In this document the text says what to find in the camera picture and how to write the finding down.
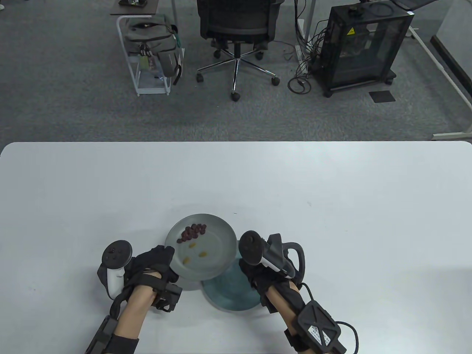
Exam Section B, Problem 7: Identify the person's right hand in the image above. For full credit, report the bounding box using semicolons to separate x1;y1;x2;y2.
238;259;296;296

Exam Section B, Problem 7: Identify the person's left hand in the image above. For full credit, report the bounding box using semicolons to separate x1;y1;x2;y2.
124;245;180;288

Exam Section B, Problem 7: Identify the teal plate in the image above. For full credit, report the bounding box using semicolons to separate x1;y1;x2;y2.
202;240;264;313

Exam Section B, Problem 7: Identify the yellow raisins group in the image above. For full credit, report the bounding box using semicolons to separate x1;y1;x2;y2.
183;242;208;265

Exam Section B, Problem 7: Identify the grey plate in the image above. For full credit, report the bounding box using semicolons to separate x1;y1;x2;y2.
164;214;236;281

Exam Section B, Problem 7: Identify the black left forearm tracker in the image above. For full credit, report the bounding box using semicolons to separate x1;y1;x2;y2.
85;316;118;354

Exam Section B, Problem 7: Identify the black right forearm tracker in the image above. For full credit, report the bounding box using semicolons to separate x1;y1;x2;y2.
284;301;347;354

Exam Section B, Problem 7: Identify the person's right forearm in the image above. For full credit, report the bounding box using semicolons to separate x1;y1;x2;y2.
265;286;314;340

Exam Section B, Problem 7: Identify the person's left forearm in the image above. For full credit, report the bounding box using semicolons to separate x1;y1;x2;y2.
111;286;161;354

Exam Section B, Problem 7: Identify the black and white right controller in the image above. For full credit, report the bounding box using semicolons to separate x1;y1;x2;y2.
240;230;306;284

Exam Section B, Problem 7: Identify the black and white controller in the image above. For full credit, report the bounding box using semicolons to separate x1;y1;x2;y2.
97;240;133;298
240;230;306;284

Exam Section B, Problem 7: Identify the black and white left controller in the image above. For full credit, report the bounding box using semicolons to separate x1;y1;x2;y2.
97;240;133;298

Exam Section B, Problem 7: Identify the grey-green backpack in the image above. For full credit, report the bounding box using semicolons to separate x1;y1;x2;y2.
124;14;184;86

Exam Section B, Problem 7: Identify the black wheeled equipment cabinet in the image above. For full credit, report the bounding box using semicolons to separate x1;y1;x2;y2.
312;4;414;98

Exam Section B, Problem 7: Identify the black office chair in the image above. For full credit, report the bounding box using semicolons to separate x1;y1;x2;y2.
195;0;286;102

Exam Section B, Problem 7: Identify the white desk leg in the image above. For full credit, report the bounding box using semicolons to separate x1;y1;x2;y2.
295;0;317;42

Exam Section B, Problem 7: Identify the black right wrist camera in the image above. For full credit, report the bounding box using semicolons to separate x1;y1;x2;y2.
260;293;281;314

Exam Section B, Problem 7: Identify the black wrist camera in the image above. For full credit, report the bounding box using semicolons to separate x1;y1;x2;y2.
153;283;183;313
260;293;281;314

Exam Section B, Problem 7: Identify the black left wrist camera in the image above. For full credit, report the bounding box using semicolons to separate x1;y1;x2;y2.
153;283;183;313

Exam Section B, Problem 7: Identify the black left glove cable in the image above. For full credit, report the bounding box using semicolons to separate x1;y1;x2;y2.
110;289;130;320

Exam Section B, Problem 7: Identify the black glove cable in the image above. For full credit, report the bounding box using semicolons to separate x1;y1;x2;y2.
110;289;130;320
301;283;359;354

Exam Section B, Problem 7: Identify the black right glove cable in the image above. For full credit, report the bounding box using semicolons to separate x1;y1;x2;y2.
301;283;359;354

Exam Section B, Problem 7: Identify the black floor cable bundle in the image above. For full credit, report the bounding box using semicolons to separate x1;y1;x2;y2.
287;18;329;94

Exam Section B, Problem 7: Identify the white desk frame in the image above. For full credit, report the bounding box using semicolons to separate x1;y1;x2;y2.
407;26;472;140

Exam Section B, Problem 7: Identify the white frame side table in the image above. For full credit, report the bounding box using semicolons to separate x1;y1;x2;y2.
110;0;185;97

